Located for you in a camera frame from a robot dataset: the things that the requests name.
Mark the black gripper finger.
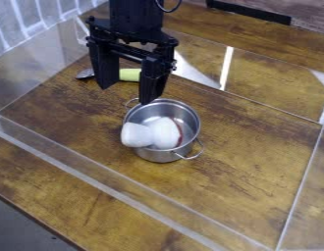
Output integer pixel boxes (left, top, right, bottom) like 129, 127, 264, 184
138, 57, 169, 105
88, 41, 118, 89

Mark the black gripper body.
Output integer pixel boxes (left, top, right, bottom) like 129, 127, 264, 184
86, 0, 179, 71

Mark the silver metal pot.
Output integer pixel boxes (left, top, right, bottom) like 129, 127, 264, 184
120, 98, 204, 163

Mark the white red toy mushroom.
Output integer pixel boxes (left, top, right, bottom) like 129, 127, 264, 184
120, 117, 181, 150

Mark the black bar at back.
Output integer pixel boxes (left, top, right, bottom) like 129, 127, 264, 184
205, 0, 291, 25

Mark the black cable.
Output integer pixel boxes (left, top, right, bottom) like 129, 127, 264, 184
155, 0, 183, 14

